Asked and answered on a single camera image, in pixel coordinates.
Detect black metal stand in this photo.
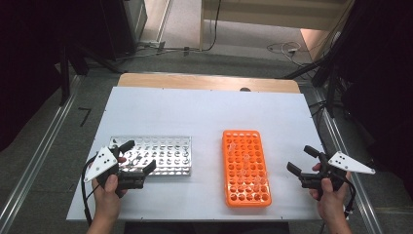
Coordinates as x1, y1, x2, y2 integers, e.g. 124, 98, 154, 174
57, 42, 126, 106

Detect orange plastic test tube rack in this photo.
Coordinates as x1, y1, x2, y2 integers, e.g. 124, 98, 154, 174
221, 130, 273, 209

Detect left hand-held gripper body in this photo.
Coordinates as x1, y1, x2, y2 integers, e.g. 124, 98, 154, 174
83, 145, 146, 199

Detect aluminium floor rail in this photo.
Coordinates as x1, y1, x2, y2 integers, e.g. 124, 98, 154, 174
308, 87, 384, 234
0, 74, 82, 234

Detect black curtain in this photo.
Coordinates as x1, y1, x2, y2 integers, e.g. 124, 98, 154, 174
0, 0, 110, 152
324, 0, 413, 196

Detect black tripod stand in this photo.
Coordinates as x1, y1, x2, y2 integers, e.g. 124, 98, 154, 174
276, 48, 347, 119

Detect white floor cables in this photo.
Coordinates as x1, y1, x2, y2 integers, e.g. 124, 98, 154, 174
266, 41, 314, 66

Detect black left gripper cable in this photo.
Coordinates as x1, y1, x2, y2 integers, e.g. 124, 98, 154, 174
80, 155, 100, 227

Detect light wooden table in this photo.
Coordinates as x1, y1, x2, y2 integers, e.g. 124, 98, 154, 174
116, 72, 301, 95

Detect grey floor cables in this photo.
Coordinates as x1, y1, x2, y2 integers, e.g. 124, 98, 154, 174
116, 40, 203, 62

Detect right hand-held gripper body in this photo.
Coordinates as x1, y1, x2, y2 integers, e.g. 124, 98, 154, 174
300, 150, 377, 200

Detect grey cabinet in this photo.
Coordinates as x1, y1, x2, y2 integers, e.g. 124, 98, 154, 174
100, 0, 148, 61

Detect black hanging cable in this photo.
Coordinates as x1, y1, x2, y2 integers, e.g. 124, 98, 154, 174
203, 0, 223, 53

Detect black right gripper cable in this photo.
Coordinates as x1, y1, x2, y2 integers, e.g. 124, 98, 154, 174
342, 177, 357, 219

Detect person's left hand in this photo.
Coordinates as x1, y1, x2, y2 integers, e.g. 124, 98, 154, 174
92, 175, 129, 226

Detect person's right hand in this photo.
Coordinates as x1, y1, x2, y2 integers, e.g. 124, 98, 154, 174
308, 163, 354, 222

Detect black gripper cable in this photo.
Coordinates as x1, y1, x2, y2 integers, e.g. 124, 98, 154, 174
342, 177, 357, 219
80, 155, 100, 227

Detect beige wooden cabinet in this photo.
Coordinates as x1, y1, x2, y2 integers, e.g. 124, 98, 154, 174
200, 0, 355, 62

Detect clear test tube rack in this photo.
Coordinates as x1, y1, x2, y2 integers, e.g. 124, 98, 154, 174
108, 135, 193, 177

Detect white table board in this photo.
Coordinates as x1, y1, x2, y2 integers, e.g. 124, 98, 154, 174
66, 86, 350, 222

